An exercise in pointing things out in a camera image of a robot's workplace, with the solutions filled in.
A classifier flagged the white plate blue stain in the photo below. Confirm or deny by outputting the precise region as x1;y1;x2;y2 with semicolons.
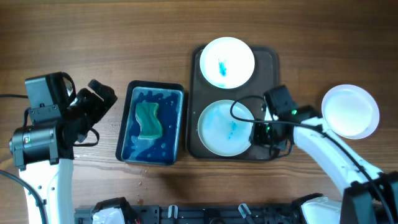
199;37;255;89
198;100;254;157

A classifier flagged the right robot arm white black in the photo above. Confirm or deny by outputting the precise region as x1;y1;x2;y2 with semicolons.
251;106;397;223

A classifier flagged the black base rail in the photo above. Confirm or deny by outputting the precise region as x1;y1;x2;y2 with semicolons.
73;197;343;224

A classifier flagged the black tray with blue water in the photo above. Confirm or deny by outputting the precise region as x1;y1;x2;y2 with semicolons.
115;80;184;166

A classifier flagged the brown serving tray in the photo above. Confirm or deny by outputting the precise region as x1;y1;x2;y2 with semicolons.
185;45;287;162

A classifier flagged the green yellow sponge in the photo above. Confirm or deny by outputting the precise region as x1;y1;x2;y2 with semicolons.
136;102;163;139

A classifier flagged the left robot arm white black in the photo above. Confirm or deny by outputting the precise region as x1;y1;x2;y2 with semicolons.
9;77;118;223

